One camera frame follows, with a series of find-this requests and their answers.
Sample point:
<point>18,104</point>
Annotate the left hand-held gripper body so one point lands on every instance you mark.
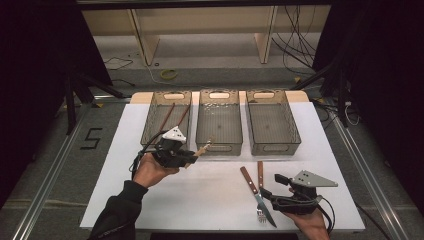
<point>168,153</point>

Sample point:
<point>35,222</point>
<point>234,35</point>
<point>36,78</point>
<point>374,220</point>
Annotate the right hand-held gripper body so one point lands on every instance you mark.
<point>300,200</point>

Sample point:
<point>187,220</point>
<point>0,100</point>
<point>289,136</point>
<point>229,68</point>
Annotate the translucent amber spoon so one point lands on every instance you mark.
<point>203,149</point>

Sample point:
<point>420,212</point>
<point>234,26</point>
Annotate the brown wooden chopstick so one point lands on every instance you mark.
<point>184,115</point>
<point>167,117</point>

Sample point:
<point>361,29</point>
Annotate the smoky clear plastic bin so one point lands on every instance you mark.
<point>218,123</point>
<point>271,123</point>
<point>156,116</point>

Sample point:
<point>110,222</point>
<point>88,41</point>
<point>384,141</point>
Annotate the person's left hand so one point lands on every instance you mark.
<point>150,171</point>

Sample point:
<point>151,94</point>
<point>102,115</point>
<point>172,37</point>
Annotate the person's right hand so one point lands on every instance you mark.
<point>311,225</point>

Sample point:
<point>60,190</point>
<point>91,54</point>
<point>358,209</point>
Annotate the white table cover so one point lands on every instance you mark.
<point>206,196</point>

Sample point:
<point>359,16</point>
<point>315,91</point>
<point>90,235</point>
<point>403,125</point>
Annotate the person's dark clothing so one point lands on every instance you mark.
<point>223,236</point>

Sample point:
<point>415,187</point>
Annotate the yellow tape roll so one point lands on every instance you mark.
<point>168,74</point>

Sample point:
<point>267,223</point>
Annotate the black metal stand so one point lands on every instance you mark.
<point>328,80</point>
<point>83,90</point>

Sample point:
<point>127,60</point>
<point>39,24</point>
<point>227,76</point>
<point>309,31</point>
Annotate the black curtain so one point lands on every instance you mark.
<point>36,66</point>
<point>386,83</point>

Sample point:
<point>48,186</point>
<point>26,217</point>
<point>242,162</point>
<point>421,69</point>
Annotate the aluminium floor rail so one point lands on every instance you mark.
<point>50,176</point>
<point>366,176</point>

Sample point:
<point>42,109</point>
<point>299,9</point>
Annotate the light wooden furniture frame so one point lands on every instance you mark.
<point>146,40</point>

